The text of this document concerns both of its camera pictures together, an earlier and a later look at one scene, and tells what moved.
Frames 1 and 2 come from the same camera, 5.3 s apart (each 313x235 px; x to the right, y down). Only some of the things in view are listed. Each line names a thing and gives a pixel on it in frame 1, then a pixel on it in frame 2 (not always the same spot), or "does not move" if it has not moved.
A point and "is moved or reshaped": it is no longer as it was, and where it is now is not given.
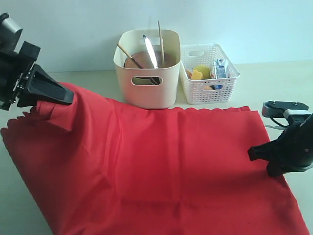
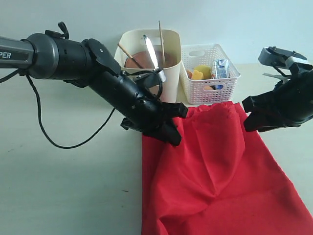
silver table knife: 151,52 does not move
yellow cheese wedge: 197,75 does not move
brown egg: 208,87 does not move
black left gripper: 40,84 → 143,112
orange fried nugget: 189,74 does not move
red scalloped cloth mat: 98,167 is moved or reshaped
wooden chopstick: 162,45 does not move
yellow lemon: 205,70 does not move
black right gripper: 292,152 → 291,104
